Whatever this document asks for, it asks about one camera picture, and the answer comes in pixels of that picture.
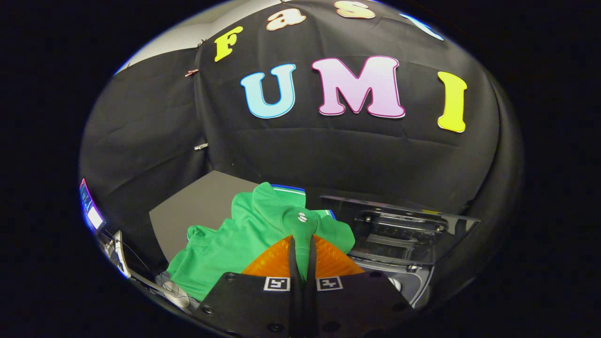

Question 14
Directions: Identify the white round device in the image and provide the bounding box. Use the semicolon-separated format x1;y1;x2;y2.
157;272;193;310

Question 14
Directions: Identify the grey cabinet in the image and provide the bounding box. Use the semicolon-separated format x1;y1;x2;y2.
149;170;324;263

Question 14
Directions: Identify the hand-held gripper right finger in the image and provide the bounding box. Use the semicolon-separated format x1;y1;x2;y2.
303;235;416;338

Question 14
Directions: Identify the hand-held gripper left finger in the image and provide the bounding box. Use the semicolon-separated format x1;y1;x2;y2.
195;235;304;338

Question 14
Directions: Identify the computer monitor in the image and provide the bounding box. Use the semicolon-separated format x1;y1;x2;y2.
79;177;105;231

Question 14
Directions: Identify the white plastic stand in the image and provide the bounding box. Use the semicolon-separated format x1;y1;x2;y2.
112;230;133;278

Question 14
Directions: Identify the black backdrop cloth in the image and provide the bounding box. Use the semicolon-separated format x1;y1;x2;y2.
79;0;524;292

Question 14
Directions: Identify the green polo shirt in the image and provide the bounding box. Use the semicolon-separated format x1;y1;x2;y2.
167;182;356;302

